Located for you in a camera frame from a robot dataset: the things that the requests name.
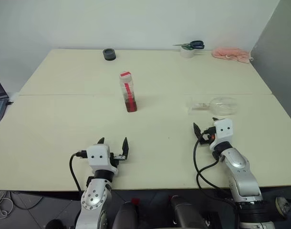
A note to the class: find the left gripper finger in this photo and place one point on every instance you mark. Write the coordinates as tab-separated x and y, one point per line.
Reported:
125	149
101	141

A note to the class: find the white tape roll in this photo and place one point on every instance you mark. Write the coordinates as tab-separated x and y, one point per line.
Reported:
186	53

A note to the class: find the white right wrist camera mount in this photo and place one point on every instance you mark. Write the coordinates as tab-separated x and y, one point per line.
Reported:
223	130

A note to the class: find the pink cloth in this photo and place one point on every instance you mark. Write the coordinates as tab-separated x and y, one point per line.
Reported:
231	53

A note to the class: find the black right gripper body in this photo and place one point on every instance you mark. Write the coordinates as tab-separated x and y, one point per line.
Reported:
207	137

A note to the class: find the clear wine glass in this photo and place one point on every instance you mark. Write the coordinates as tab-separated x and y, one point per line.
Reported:
221	106

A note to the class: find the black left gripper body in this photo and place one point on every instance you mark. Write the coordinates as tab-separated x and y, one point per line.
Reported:
115	157

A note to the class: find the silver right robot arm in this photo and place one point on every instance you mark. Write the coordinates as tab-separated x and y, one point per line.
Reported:
243	176

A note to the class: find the dark rounded shape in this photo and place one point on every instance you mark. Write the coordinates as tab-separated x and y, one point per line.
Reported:
126	215
186	212

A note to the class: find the clear bottle with red liquid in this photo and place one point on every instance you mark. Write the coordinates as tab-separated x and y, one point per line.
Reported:
130	100

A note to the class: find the small red part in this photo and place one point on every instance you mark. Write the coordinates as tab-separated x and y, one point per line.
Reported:
135	201

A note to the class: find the bottle cap with red tape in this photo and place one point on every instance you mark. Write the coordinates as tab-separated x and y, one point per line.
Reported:
125	75

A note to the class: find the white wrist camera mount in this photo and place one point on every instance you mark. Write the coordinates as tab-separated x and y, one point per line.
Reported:
223	130
99	156

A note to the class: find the grey round pad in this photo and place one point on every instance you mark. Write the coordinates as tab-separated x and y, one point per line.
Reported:
282	206

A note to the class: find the small black round shape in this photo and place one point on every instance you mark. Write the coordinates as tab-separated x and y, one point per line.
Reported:
55	224

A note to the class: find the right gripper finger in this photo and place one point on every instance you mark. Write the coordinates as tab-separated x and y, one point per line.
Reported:
215	119
197	130

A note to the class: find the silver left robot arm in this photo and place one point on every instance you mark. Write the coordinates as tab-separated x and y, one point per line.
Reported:
94	198

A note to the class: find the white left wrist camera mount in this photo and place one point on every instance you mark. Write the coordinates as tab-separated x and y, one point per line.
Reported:
99	156

